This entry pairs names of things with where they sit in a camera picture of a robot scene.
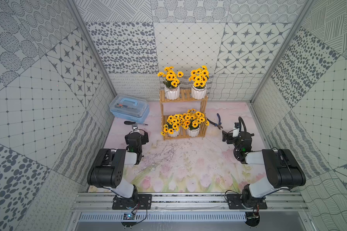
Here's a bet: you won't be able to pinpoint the sunflower pot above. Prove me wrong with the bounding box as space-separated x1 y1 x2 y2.
161 114 184 138
182 109 210 137
189 65 209 100
157 66 184 100

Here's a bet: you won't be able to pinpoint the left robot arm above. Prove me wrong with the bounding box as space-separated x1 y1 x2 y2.
87 129 149 208

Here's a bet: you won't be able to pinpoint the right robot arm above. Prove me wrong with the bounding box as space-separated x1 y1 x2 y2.
222 131 306 208

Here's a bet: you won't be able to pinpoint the black screwdriver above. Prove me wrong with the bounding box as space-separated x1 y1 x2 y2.
124 121 147 126

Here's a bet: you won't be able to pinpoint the clear blue plastic toolbox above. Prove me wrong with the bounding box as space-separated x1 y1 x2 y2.
109 94 150 123

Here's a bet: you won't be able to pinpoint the floral table mat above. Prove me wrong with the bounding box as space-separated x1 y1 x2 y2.
104 102 266 193

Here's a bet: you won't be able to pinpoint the wooden two-tier shelf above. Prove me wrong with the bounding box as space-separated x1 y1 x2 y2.
160 89 209 140

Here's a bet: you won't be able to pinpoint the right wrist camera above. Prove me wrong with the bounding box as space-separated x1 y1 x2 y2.
232 122 242 138

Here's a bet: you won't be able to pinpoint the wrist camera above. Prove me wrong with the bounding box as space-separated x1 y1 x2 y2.
132 123 138 130
232 122 242 138

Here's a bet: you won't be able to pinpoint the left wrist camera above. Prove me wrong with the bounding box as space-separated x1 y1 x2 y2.
132 123 138 130

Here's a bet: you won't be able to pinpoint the blue handled pliers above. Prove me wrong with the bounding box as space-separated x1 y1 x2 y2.
208 113 223 130

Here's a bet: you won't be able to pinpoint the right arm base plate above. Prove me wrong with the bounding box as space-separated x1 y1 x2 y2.
225 193 268 210

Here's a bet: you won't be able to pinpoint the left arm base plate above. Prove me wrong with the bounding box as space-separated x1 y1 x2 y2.
112 193 152 210

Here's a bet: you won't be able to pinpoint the aluminium rail frame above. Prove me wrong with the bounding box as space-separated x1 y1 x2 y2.
66 191 317 231

